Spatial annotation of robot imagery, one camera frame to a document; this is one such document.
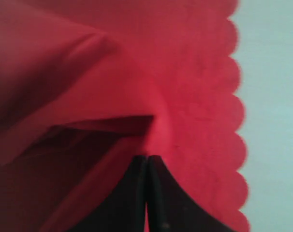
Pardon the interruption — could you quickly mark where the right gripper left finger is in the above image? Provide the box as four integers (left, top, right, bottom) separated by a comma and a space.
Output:
73, 155, 147, 232

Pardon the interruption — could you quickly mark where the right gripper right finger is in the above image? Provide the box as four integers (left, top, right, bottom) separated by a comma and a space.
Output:
146, 155, 232, 232

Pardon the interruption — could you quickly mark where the red table cloth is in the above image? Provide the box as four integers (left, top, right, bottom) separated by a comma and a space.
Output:
0, 0, 250, 232

